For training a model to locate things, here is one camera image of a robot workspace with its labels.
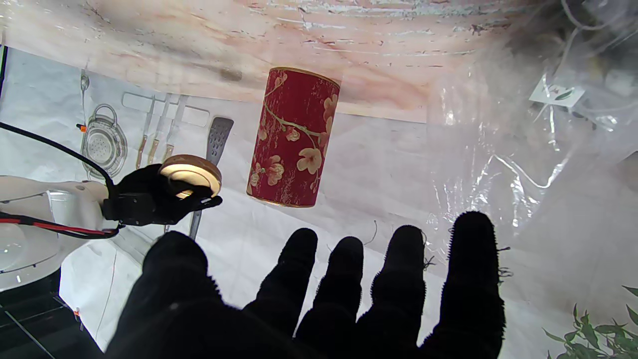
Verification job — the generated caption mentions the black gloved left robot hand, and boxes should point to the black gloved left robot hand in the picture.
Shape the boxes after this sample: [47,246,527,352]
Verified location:
[105,211,506,359]

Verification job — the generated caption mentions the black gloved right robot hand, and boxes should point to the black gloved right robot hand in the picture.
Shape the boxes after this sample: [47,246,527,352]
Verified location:
[102,164,223,227]

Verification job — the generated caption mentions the round bronze canister lid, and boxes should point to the round bronze canister lid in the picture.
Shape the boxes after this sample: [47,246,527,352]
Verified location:
[159,155,222,198]

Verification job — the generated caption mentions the red floral tea canister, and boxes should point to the red floral tea canister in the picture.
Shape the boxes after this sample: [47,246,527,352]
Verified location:
[246,67,341,208]

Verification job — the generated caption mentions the clear plastic bag of teabags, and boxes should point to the clear plastic bag of teabags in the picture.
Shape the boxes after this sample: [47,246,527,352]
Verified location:
[426,0,638,250]

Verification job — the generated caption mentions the black slotted spatula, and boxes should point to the black slotted spatula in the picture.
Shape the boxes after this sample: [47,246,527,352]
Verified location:
[188,117,235,241]

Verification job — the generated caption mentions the green leafy plant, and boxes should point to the green leafy plant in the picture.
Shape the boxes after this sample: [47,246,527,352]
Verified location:
[542,285,638,359]

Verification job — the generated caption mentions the wooden handle knife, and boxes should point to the wooden handle knife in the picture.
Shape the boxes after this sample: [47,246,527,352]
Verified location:
[148,93,172,166]
[163,95,190,163]
[136,96,157,170]

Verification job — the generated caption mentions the black red right arm cable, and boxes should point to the black red right arm cable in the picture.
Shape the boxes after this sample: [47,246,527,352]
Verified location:
[0,122,121,240]

